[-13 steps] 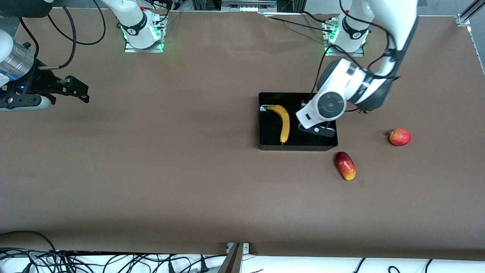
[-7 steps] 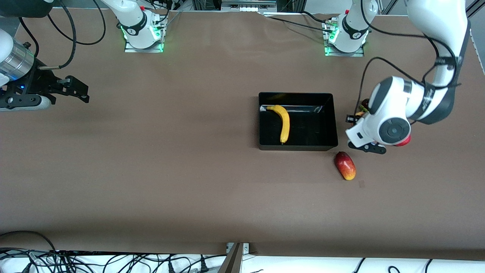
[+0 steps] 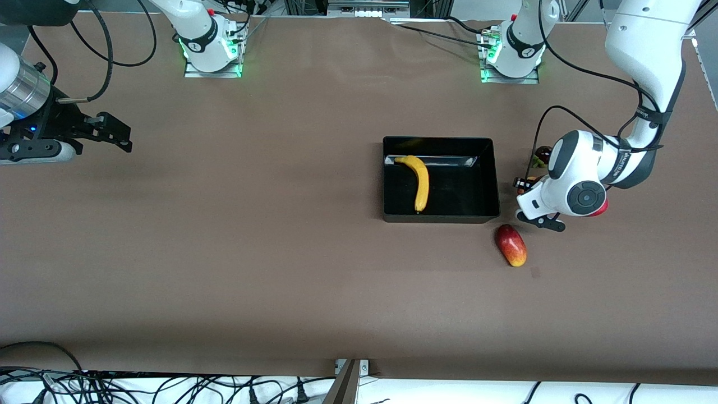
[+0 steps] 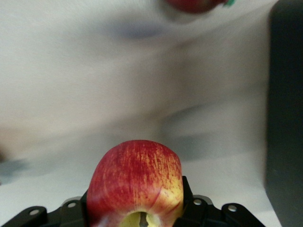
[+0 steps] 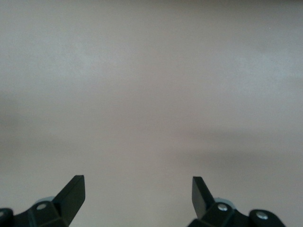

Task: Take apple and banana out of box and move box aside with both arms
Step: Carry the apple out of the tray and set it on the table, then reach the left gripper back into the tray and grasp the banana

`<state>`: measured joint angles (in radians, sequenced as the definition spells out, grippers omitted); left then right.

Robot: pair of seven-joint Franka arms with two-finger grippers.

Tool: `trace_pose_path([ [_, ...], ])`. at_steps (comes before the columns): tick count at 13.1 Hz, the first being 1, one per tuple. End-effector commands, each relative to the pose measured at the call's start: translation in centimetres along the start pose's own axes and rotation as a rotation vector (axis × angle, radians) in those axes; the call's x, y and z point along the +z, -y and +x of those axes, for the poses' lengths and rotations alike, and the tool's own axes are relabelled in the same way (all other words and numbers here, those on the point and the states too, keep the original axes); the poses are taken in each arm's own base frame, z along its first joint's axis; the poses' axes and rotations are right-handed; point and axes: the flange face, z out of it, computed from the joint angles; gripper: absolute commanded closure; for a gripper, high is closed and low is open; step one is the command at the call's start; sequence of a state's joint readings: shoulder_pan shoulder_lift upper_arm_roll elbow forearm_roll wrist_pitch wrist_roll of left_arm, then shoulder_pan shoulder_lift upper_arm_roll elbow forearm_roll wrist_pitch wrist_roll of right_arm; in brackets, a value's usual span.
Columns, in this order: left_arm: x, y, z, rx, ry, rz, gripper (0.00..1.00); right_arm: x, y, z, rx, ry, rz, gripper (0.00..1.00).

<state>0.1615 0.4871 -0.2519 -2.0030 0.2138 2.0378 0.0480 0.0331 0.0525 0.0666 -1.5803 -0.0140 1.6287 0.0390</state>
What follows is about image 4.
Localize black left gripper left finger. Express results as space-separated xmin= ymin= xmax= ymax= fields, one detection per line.
xmin=0 ymin=189 xmax=89 ymax=227

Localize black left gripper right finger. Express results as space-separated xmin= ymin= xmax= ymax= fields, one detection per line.
xmin=175 ymin=176 xmax=266 ymax=227

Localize red yellow streaked apple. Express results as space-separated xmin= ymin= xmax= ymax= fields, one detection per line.
xmin=86 ymin=140 xmax=185 ymax=227

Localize black plastic box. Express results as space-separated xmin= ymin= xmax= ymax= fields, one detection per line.
xmin=264 ymin=0 xmax=303 ymax=227

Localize dark mangosteen with green calyx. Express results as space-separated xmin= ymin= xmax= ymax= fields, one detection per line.
xmin=163 ymin=0 xmax=236 ymax=14

